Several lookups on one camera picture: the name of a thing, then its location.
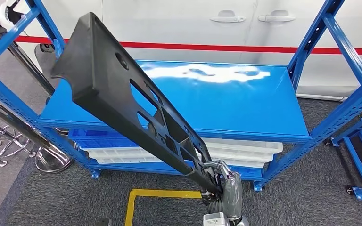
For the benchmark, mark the white car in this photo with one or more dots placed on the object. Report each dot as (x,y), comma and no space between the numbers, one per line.
(184,28)

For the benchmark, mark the blue plastic bin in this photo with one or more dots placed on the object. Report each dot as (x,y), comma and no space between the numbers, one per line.
(99,138)

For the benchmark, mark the chrome stanchion post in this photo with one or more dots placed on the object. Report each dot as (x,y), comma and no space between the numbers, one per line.
(28,59)
(54,159)

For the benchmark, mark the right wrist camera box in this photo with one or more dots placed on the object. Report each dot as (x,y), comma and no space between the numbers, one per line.
(215,220)

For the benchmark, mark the blue wheeled shelf rack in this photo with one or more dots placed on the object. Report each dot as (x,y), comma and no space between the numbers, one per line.
(359,168)

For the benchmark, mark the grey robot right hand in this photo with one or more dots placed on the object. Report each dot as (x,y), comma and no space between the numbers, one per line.
(233,196)

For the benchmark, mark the red barrier belt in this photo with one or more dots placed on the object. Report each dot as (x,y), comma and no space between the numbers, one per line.
(231,48)

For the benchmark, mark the black plastic plate bracket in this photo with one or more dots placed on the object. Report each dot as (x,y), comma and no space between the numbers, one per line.
(99,78)

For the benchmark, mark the blue metal shelf rack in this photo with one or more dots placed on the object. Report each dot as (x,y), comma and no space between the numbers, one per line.
(231,106)

